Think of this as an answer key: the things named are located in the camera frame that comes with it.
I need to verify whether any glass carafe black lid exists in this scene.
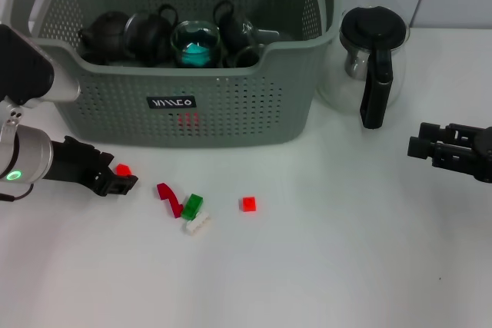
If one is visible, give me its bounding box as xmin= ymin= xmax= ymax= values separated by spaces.
xmin=317 ymin=5 xmax=411 ymax=130

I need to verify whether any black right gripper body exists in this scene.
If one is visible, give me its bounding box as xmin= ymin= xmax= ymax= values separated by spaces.
xmin=474 ymin=126 xmax=492 ymax=184

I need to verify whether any green toy brick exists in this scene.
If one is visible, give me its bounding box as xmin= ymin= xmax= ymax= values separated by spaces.
xmin=181 ymin=193 xmax=204 ymax=220

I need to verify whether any glass teacup black sleeve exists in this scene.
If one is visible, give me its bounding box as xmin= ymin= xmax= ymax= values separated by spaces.
xmin=170 ymin=20 xmax=222 ymax=68
xmin=211 ymin=0 xmax=261 ymax=51
xmin=123 ymin=3 xmax=178 ymax=68
xmin=224 ymin=44 xmax=266 ymax=68

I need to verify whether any grey perforated storage bin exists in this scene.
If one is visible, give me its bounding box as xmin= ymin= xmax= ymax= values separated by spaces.
xmin=0 ymin=0 xmax=343 ymax=148

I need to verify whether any teal square toy plate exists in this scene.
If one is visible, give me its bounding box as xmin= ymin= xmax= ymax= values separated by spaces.
xmin=181 ymin=41 xmax=211 ymax=68

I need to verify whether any black clay teapot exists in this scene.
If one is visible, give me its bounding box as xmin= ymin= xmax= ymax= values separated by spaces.
xmin=78 ymin=11 xmax=130 ymax=64

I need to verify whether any dark red toy brick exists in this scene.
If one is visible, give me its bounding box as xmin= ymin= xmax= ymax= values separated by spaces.
xmin=156 ymin=183 xmax=185 ymax=220

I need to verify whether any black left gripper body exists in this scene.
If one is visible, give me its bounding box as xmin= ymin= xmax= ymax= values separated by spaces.
xmin=42 ymin=135 xmax=112 ymax=191

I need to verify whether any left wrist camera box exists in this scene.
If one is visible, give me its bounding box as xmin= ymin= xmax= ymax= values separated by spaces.
xmin=0 ymin=23 xmax=82 ymax=109

